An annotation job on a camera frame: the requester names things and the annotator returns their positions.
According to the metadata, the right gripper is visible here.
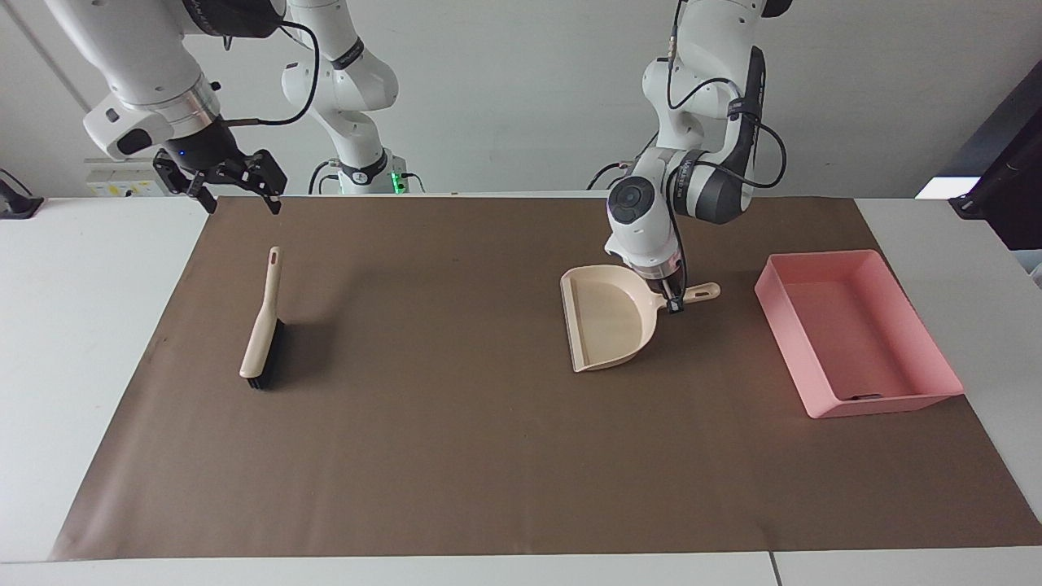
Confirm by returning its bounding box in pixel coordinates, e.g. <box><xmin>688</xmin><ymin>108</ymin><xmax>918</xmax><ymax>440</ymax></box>
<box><xmin>152</xmin><ymin>116</ymin><xmax>288</xmax><ymax>216</ymax></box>

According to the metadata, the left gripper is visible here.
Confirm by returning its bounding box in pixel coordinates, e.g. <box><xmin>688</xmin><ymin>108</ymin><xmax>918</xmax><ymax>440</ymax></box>
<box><xmin>646</xmin><ymin>264</ymin><xmax>688</xmax><ymax>297</ymax></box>

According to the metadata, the beige plastic dustpan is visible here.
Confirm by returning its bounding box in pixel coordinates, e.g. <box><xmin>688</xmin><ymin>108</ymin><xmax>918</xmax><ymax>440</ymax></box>
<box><xmin>560</xmin><ymin>265</ymin><xmax>722</xmax><ymax>374</ymax></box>

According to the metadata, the pink plastic bin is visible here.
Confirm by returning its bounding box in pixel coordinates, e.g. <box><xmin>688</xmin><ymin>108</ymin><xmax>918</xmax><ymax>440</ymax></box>
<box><xmin>754</xmin><ymin>249</ymin><xmax>966</xmax><ymax>420</ymax></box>

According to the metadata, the beige brush with black bristles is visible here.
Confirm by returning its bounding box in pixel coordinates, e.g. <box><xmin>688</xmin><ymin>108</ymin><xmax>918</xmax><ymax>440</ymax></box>
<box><xmin>239</xmin><ymin>246</ymin><xmax>287</xmax><ymax>391</ymax></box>

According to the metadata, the black stand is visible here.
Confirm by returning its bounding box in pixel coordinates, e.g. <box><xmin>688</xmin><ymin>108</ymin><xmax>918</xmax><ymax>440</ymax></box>
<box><xmin>948</xmin><ymin>81</ymin><xmax>1042</xmax><ymax>251</ymax></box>
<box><xmin>0</xmin><ymin>168</ymin><xmax>44</xmax><ymax>220</ymax></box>

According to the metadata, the black cable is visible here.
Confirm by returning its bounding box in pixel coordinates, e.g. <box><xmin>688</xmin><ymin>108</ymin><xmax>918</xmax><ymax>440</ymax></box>
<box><xmin>588</xmin><ymin>133</ymin><xmax>659</xmax><ymax>193</ymax></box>
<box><xmin>220</xmin><ymin>18</ymin><xmax>321</xmax><ymax>128</ymax></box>
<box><xmin>307</xmin><ymin>158</ymin><xmax>341</xmax><ymax>196</ymax></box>
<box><xmin>666</xmin><ymin>0</ymin><xmax>788</xmax><ymax>190</ymax></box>

